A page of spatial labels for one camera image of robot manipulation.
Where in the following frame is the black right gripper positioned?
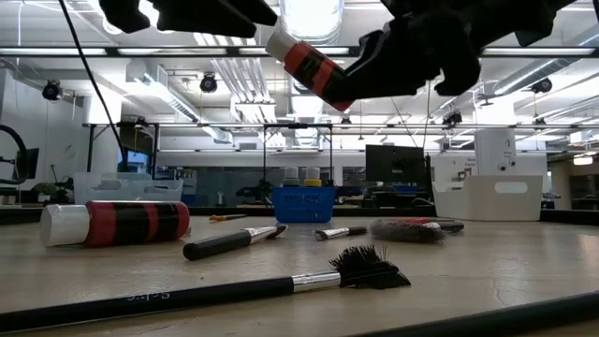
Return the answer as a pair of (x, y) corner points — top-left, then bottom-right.
(321, 0), (483, 106)

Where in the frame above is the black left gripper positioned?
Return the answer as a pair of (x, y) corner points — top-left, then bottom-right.
(97, 0), (280, 39)

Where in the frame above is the red paint bottle white cap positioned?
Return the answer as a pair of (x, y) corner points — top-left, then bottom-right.
(265, 30), (356, 112)
(39, 200), (192, 248)

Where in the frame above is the black fan brush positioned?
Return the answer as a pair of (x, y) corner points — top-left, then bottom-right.
(369, 217), (465, 244)

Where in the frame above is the thick-handled black brush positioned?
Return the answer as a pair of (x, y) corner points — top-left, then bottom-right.
(182, 224), (288, 262)

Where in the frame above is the long black comb brush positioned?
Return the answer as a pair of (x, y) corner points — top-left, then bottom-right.
(0, 243), (412, 334)

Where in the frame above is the small black monitor on arm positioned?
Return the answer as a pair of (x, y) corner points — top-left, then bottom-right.
(8, 148), (41, 182)

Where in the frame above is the black computer monitor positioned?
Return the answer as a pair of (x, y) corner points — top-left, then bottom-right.
(364, 143), (434, 191)

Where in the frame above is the white column with sensors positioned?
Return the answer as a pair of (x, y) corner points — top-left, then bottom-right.
(474, 128), (518, 177)

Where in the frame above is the blue plastic basket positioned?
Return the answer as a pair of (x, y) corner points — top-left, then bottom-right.
(270, 185), (338, 224)

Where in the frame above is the white plastic bin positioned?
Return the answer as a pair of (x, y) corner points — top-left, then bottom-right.
(432, 175), (544, 223)

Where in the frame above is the clear plastic bin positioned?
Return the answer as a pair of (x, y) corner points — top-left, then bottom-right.
(73, 171), (184, 207)

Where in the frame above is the small potted plant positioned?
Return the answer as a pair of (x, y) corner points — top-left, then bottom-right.
(31, 180), (74, 203)

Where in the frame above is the silver ventilation duct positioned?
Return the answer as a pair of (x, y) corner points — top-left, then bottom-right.
(279, 0), (346, 147)

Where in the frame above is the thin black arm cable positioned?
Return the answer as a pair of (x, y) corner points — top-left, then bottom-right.
(57, 0), (128, 173)

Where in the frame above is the black workstation frame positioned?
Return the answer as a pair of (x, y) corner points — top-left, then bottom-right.
(85, 122), (334, 188)

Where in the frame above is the black corrugated cable hose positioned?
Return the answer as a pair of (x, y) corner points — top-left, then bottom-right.
(0, 124), (29, 186)

